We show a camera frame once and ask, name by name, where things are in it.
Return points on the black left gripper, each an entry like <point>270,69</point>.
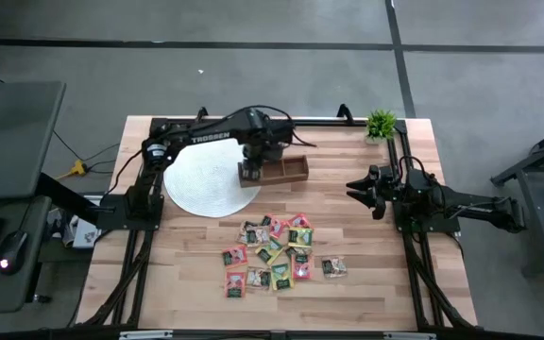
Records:
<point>260,153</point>

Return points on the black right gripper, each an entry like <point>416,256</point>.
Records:
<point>390,191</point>

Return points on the wooden three-compartment box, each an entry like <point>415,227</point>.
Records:
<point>286,178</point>

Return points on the red peach tea bag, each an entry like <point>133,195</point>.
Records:
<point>235,256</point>
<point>234,284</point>
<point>302,270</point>
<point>277,226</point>
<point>299,220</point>

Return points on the beige vanilla apple tea bag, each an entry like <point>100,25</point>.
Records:
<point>334,267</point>
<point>258,277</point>
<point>293,250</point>
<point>255,235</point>

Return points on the yellow lemon lime tea bag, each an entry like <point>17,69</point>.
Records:
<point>268,254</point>
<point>301,237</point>
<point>281,277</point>

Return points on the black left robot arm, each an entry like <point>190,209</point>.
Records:
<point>215,132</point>

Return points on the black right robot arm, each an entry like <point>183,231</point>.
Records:
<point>465,203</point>

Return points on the white round woven placemat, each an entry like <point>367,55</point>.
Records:
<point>206,184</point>

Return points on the green plant in white pot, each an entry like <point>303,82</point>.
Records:
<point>380,125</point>

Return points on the white patterned cardboard box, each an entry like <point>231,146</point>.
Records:
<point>85,233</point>

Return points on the black metal cart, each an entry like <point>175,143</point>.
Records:
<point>543,222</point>

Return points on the grey desk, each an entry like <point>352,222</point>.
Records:
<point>12,141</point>

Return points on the black desk caster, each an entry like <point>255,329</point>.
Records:
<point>41,298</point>

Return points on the black computer mouse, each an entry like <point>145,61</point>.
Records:
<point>12,250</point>

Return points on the silver edge bracket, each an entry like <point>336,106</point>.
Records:
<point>409,336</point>
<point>144,334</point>

